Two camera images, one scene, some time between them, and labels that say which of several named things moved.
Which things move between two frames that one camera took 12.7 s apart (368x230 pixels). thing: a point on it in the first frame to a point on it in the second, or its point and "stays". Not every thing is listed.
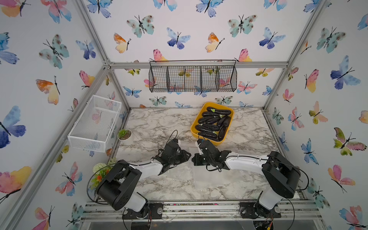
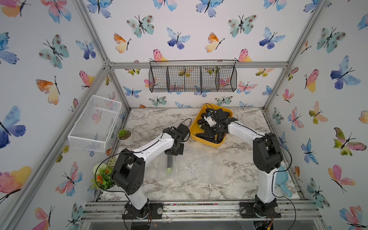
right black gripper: (195, 161) to (208, 130)
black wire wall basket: (192, 75) stays
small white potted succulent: (124, 134) stays
